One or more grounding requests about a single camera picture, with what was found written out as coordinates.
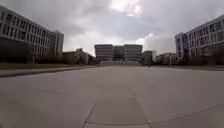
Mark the pale grid-fronted building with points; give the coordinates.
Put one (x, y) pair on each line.
(203, 40)

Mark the dark kerb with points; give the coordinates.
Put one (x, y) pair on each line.
(30, 72)

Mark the long grey multi-storey building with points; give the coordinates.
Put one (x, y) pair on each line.
(26, 36)

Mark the low brownish building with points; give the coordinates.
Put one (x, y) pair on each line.
(166, 58)

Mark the small dark building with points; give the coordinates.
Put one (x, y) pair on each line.
(146, 57)

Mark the grey concrete slab pavement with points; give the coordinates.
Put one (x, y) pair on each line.
(110, 93)

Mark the wide building with glass middle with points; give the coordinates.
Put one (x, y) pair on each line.
(104, 51)

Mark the grass strip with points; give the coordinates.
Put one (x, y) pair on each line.
(33, 66)

